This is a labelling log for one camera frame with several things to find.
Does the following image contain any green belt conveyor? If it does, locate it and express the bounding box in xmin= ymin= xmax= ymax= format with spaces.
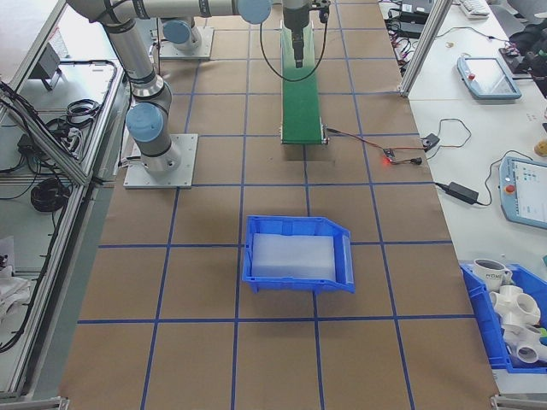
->
xmin=279 ymin=19 xmax=329 ymax=147

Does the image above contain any black cable coil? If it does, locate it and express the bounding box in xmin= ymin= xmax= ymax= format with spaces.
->
xmin=29 ymin=177 xmax=72 ymax=214

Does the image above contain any V-shaped metal bar frame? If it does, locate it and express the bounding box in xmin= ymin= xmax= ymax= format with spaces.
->
xmin=0 ymin=0 xmax=129 ymax=401

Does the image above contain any white crumpled cloth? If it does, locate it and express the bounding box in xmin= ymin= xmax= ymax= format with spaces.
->
xmin=0 ymin=237 xmax=31 ymax=317

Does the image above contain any black power adapter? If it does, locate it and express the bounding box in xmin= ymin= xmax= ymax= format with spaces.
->
xmin=446 ymin=181 xmax=480 ymax=204

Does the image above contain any red black conveyor wire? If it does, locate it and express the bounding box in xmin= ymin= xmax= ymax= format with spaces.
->
xmin=326 ymin=126 xmax=388 ymax=154

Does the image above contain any blue grey teach pendant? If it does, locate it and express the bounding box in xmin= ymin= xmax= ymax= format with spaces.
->
xmin=497 ymin=154 xmax=547 ymax=227
xmin=456 ymin=55 xmax=523 ymax=102

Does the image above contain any white plastic pipe fitting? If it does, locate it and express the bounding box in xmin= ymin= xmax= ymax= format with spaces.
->
xmin=503 ymin=326 xmax=547 ymax=366
xmin=489 ymin=284 xmax=540 ymax=328

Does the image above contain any thin black orange cable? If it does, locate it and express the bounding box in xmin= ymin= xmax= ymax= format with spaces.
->
xmin=426 ymin=118 xmax=471 ymax=161

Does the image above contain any aluminium profile post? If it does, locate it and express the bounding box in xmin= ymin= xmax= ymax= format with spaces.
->
xmin=399 ymin=0 xmax=448 ymax=98

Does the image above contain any blue plastic storage bin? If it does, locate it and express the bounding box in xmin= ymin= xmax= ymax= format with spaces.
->
xmin=241 ymin=214 xmax=357 ymax=296

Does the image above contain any aluminium corner bar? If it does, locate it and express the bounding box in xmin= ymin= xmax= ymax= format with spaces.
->
xmin=0 ymin=390 xmax=69 ymax=410
xmin=491 ymin=395 xmax=547 ymax=410

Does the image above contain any white keyboard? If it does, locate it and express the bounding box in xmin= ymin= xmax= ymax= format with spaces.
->
xmin=459 ymin=0 xmax=491 ymax=21

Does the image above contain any blue bin of fittings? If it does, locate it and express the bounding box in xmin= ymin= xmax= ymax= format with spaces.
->
xmin=459 ymin=262 xmax=547 ymax=375

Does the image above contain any small motor controller board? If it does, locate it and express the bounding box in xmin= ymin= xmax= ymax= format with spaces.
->
xmin=381 ymin=147 xmax=405 ymax=167

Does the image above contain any black bag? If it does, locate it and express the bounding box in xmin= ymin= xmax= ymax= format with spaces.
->
xmin=497 ymin=20 xmax=547 ymax=95

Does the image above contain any black power brick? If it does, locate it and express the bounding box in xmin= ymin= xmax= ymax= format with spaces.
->
xmin=16 ymin=135 xmax=42 ymax=155

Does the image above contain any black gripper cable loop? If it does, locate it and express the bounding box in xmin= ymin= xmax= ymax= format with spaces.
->
xmin=258 ymin=19 xmax=330 ymax=82

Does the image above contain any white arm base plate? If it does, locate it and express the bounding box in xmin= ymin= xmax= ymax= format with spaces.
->
xmin=158 ymin=26 xmax=215 ymax=61
xmin=122 ymin=132 xmax=200 ymax=190

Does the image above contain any grey metal box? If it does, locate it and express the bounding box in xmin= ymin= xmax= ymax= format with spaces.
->
xmin=29 ymin=42 xmax=65 ymax=91

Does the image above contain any white printed mug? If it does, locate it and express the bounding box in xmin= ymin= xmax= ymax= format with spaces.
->
xmin=473 ymin=258 xmax=514 ymax=287

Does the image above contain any black cable bundle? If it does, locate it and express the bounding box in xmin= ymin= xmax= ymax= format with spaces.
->
xmin=66 ymin=97 xmax=103 ymax=129

